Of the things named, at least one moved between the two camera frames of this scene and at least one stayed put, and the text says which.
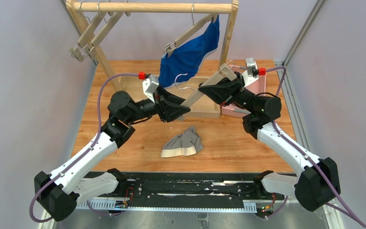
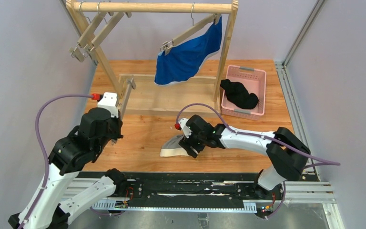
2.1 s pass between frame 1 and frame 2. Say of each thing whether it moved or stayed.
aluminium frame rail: stayed
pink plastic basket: stayed
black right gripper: moved
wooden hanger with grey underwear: moved
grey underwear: stayed
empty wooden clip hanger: stayed
